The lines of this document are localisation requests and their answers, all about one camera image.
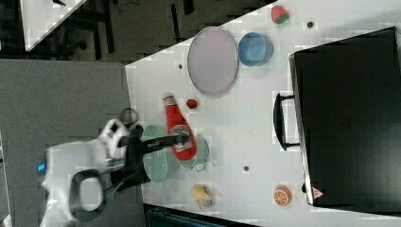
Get green plastic mug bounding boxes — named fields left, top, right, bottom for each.
left=179, top=135, right=209, bottom=172

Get red plush ketchup bottle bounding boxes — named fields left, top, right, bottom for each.
left=163, top=93, right=197, bottom=161

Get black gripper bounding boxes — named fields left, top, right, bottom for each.
left=111, top=125, right=189, bottom=191

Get yellow plush chicken toy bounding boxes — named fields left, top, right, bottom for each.
left=191, top=184, right=213, bottom=209

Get orange slice toy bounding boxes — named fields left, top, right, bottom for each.
left=273, top=185, right=292, bottom=206

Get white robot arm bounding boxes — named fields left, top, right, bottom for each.
left=39, top=119, right=191, bottom=227

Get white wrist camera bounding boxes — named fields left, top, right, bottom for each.
left=98, top=119, right=129, bottom=159

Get small red strawberry toy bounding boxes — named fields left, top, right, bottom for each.
left=186, top=98, right=198, bottom=110

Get pink strawberry toy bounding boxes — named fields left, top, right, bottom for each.
left=270, top=6, right=289, bottom=25

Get large grey round plate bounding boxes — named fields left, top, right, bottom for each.
left=187, top=26, right=238, bottom=96

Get blue plastic bowl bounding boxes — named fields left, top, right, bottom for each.
left=238, top=32, right=273, bottom=67

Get black cable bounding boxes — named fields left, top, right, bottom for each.
left=119, top=107, right=140, bottom=129

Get silver toaster oven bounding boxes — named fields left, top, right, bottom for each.
left=289, top=26, right=401, bottom=217

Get blue metal rail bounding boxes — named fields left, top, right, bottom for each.
left=144, top=203, right=257, bottom=227

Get green plastic strainer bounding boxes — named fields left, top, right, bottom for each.
left=143, top=125, right=180, bottom=183

